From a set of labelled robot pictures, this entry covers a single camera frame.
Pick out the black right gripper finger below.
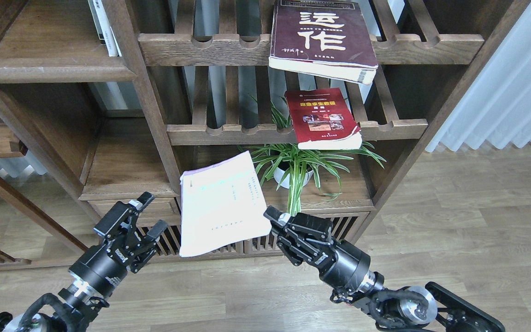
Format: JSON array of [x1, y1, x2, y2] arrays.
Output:
[[264, 206, 293, 231], [289, 213, 333, 236]]

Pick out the white upright books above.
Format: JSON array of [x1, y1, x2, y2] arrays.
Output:
[[88, 0, 122, 57]]

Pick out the white pleated curtain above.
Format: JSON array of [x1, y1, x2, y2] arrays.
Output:
[[426, 4, 531, 153]]

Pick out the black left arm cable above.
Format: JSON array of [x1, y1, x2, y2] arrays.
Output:
[[19, 293, 82, 332]]

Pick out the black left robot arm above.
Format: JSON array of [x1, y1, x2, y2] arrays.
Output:
[[0, 192, 168, 332]]

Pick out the dark wooden bookshelf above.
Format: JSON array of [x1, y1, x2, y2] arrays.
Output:
[[0, 0, 530, 258]]

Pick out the dark red thick book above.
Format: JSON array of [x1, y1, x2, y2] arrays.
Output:
[[268, 0, 378, 85]]

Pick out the green spider plant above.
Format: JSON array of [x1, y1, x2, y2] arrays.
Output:
[[238, 95, 386, 217]]

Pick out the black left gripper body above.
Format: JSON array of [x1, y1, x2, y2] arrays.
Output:
[[68, 224, 157, 298]]

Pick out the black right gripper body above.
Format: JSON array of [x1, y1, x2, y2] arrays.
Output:
[[276, 226, 372, 296]]

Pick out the white lavender paperback book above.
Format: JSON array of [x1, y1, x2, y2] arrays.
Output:
[[179, 152, 271, 258]]

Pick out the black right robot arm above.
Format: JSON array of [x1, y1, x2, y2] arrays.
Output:
[[264, 206, 505, 332]]

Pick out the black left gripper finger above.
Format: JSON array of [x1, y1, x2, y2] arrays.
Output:
[[94, 192, 155, 236], [142, 220, 168, 243]]

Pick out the red paperback book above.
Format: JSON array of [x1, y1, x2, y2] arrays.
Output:
[[284, 88, 362, 150]]

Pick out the white plant pot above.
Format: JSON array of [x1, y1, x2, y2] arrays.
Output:
[[273, 164, 314, 190]]

